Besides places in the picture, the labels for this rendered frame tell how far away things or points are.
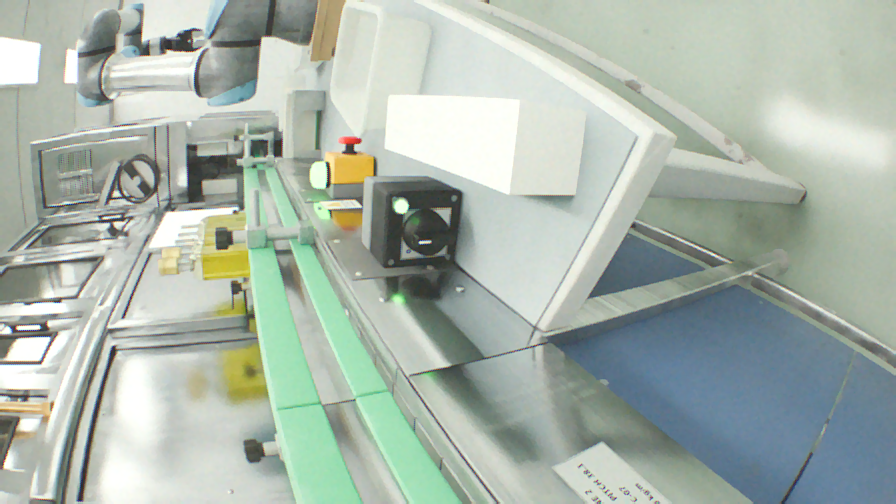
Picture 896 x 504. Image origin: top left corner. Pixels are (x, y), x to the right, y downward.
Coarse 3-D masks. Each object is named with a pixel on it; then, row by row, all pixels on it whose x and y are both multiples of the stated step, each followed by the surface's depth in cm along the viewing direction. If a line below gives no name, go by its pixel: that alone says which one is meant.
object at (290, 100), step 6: (288, 90) 107; (288, 96) 113; (294, 96) 100; (288, 102) 114; (294, 102) 101; (288, 108) 114; (294, 108) 102; (288, 114) 115; (294, 114) 103; (288, 120) 116; (294, 120) 103; (288, 126) 117; (288, 132) 117; (288, 138) 118; (288, 144) 119; (288, 150) 119; (288, 156) 119
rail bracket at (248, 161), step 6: (246, 144) 96; (246, 150) 96; (246, 156) 97; (252, 156) 98; (270, 156) 99; (228, 162) 94; (234, 162) 95; (240, 162) 96; (246, 162) 97; (252, 162) 97; (258, 162) 99; (264, 162) 99; (270, 162) 100; (246, 168) 98
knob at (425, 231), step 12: (420, 216) 40; (432, 216) 40; (408, 228) 40; (420, 228) 40; (432, 228) 40; (444, 228) 41; (408, 240) 41; (420, 240) 39; (432, 240) 39; (444, 240) 40; (420, 252) 41; (432, 252) 41
